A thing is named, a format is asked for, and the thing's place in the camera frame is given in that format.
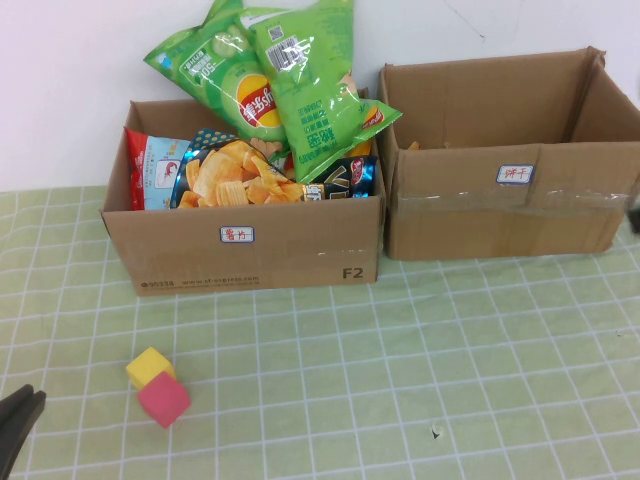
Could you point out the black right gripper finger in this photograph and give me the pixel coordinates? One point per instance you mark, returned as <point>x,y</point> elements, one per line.
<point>635,212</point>

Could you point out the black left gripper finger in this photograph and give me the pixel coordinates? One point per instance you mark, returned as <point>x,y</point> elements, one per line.
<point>25,420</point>
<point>17,402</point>

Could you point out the red and blue shrimp snack bag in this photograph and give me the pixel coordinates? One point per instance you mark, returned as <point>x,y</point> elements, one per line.
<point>150,170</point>

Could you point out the yellow snack bag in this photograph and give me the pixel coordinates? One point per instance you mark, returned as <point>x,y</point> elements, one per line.
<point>362,150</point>

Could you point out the yellow foam cube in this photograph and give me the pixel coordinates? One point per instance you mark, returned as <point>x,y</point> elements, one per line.
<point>147,365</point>

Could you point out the pink foam cube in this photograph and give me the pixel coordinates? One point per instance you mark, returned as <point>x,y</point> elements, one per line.
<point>162,400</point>

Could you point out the cardboard box with taped flap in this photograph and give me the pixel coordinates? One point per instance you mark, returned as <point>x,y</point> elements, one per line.
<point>450,225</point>

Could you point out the green checkered tablecloth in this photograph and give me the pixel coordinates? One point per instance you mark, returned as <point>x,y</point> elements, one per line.
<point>450,375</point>

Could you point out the dark bag with ridged chips picture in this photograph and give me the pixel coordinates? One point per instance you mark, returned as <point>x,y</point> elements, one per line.
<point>225,180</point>

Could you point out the cardboard box printed F2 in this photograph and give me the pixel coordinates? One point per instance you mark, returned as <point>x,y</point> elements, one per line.
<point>300,260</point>

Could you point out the green chips bag showing barcode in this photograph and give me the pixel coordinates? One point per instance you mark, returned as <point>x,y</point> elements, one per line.
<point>320,110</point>

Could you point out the green chips bag showing logo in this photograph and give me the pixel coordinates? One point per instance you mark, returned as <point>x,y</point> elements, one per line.
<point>220,85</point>

